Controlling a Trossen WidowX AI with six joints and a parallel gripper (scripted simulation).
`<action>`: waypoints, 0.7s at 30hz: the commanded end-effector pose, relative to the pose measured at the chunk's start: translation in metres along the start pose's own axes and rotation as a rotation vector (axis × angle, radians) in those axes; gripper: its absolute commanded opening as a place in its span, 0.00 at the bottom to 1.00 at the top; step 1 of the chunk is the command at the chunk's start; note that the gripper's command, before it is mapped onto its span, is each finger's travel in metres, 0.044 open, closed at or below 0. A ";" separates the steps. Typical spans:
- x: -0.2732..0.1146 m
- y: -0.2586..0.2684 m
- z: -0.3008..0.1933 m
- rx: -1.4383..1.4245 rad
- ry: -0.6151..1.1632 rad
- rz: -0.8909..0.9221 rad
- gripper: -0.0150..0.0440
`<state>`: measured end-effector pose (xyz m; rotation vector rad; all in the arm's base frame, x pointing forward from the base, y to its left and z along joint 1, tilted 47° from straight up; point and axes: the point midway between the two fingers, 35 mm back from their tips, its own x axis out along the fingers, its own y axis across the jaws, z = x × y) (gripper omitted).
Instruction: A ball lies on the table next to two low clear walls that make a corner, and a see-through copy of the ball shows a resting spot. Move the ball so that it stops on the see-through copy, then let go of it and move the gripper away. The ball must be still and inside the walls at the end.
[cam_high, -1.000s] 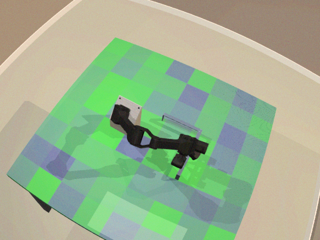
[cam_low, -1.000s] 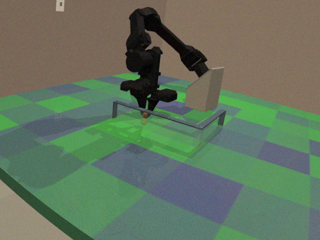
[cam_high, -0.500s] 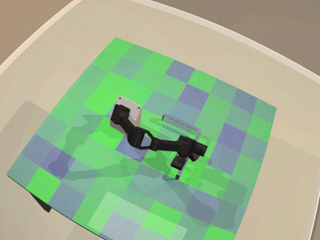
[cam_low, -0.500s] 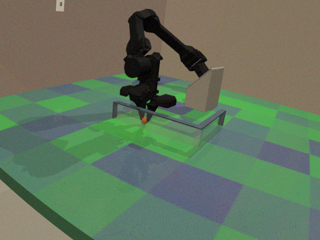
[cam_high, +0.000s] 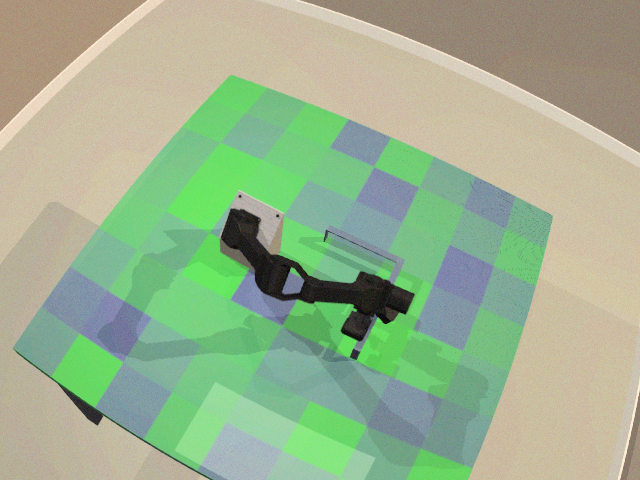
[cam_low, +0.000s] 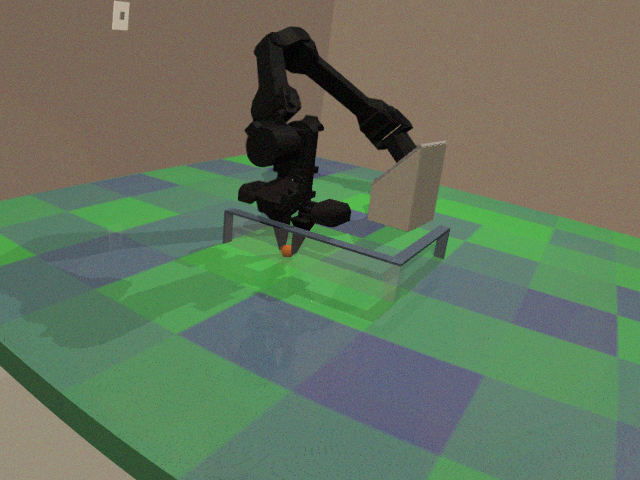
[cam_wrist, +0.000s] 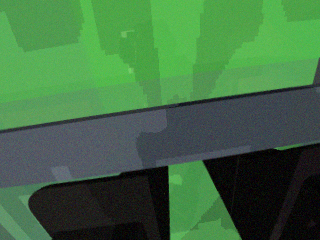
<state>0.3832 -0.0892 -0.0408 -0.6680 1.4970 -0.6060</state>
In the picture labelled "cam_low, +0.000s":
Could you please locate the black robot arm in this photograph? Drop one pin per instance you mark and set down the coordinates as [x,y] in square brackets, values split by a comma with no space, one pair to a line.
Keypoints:
[272,141]

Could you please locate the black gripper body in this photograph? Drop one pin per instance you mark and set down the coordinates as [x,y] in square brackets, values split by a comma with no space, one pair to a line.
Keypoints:
[330,213]

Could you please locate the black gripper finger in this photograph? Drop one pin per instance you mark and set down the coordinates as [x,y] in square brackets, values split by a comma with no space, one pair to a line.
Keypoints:
[302,223]
[285,219]

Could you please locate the clear low l-shaped wall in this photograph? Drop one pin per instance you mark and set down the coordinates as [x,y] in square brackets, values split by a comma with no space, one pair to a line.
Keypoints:
[359,272]

